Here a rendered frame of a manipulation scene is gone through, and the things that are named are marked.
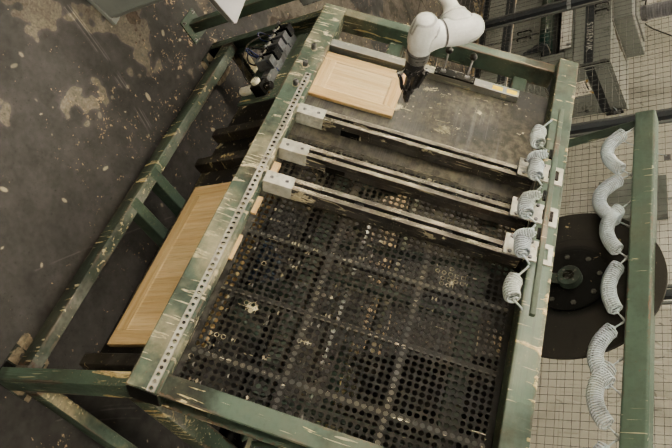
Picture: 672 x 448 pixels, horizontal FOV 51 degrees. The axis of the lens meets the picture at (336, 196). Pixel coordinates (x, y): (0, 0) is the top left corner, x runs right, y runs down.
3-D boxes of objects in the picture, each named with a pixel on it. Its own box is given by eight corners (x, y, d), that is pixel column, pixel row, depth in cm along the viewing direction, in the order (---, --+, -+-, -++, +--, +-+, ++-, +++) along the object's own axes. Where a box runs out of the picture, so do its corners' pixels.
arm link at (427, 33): (411, 61, 255) (444, 55, 258) (419, 30, 242) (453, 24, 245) (401, 40, 260) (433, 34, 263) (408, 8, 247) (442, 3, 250)
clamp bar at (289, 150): (284, 145, 307) (286, 106, 288) (549, 224, 295) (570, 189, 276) (276, 161, 301) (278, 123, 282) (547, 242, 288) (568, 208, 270)
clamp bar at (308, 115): (301, 110, 321) (304, 71, 302) (555, 184, 308) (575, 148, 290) (294, 125, 315) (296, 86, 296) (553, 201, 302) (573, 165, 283)
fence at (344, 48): (332, 44, 351) (332, 38, 348) (517, 96, 341) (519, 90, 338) (329, 50, 348) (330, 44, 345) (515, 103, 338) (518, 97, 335)
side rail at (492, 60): (345, 25, 371) (347, 8, 363) (548, 81, 360) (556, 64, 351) (341, 31, 368) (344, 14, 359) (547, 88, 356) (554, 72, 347)
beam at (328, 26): (323, 18, 373) (325, 1, 364) (345, 24, 371) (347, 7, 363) (128, 396, 239) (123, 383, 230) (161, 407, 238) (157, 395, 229)
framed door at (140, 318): (198, 190, 349) (195, 187, 348) (285, 176, 320) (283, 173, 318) (110, 347, 295) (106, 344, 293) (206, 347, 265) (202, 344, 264)
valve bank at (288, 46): (258, 21, 354) (296, 8, 341) (273, 43, 362) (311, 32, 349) (220, 84, 324) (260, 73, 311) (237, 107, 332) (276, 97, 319)
